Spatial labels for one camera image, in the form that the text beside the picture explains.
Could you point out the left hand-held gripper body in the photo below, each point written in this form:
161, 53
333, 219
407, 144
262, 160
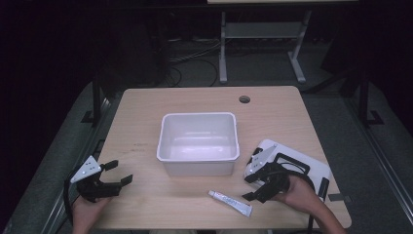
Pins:
94, 188

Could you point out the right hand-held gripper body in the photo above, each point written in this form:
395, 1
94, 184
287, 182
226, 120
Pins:
274, 177

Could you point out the white tube with red label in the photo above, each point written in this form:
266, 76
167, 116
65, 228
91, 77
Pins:
231, 203

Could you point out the white plastic storage box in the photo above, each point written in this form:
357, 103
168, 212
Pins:
198, 143

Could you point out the person's left hand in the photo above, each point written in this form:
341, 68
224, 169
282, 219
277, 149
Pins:
87, 214

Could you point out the person's right hand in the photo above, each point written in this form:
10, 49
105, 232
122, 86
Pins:
302, 195

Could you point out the grey tape strip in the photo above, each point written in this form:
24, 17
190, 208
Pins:
339, 197

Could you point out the black metal stand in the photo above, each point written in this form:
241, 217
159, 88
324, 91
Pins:
96, 97
365, 97

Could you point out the white metal-framed table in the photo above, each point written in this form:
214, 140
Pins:
263, 31

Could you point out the metal floor rail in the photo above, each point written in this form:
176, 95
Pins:
81, 156
380, 156

